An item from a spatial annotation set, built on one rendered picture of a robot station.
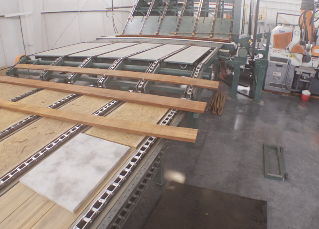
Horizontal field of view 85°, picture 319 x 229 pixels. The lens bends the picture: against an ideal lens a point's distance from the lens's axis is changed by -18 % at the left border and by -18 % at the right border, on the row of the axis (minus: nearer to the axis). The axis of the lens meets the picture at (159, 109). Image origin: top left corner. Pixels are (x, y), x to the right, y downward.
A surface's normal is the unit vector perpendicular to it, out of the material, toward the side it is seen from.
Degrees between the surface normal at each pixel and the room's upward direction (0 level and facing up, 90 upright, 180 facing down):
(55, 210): 0
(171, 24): 47
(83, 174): 0
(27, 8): 90
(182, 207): 0
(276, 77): 90
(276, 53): 90
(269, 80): 90
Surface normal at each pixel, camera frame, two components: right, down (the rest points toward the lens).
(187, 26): -0.27, -0.33
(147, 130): 0.00, -0.90
